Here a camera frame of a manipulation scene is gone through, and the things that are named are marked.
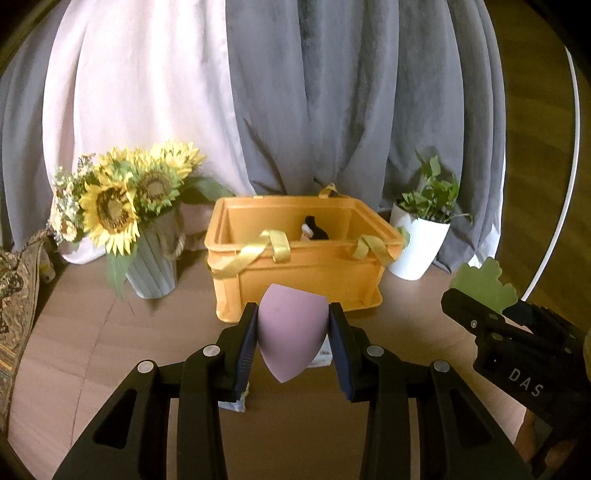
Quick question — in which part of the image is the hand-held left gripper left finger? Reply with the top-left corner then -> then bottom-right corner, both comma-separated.
52,302 -> 259,480

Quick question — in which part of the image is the green plant in white pot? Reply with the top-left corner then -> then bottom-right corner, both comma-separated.
387,150 -> 474,281

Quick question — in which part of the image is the yellow plastic crate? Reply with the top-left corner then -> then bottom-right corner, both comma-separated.
204,184 -> 408,324

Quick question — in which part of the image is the dark wooden door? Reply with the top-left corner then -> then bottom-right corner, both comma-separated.
480,0 -> 591,333

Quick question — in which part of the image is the pale pink curtain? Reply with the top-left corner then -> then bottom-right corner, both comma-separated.
41,0 -> 259,265

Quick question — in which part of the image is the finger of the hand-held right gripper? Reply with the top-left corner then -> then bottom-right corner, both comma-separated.
441,287 -> 505,344
505,300 -> 581,336

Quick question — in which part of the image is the grey ribbed vase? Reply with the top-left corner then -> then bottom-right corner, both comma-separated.
124,205 -> 186,300

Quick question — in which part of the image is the grey curtain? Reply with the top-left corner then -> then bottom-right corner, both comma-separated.
0,28 -> 68,252
225,0 -> 509,278

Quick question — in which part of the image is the light green plush toy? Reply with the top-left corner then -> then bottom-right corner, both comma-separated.
454,257 -> 518,313

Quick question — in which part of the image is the blue white tissue pack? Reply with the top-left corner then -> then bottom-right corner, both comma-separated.
218,337 -> 334,413

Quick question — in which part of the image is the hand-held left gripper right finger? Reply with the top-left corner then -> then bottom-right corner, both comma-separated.
329,302 -> 532,480

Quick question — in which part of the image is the brown patterned cloth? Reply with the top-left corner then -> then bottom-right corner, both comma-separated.
0,228 -> 57,432

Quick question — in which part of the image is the pink makeup sponge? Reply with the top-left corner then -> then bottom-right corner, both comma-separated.
257,284 -> 331,384

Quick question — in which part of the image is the black mouse plush toy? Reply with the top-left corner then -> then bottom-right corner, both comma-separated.
300,215 -> 330,242

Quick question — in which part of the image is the sunflower bouquet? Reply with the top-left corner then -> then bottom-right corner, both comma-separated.
48,140 -> 237,301

